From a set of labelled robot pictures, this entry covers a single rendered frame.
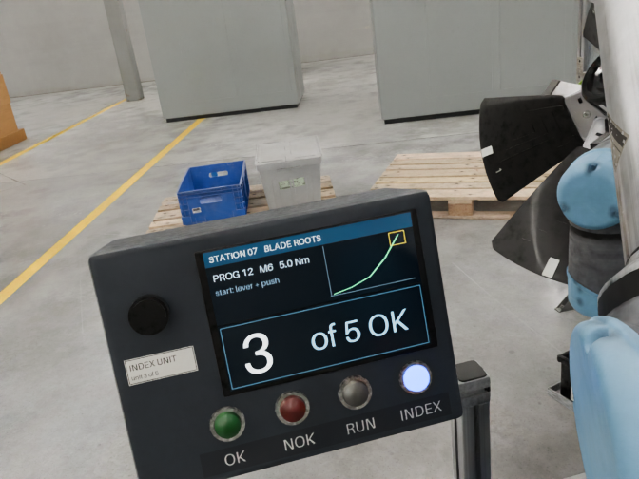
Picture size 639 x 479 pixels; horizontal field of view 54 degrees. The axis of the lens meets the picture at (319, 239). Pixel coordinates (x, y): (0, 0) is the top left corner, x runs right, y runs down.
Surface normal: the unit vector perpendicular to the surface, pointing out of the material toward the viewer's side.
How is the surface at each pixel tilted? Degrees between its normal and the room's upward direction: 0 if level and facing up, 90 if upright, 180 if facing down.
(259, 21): 90
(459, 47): 90
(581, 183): 90
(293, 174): 95
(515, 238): 53
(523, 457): 0
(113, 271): 75
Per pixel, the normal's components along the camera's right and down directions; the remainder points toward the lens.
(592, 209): -0.64, 0.36
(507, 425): -0.12, -0.92
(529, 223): -0.55, -0.27
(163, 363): 0.18, 0.09
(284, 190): 0.07, 0.45
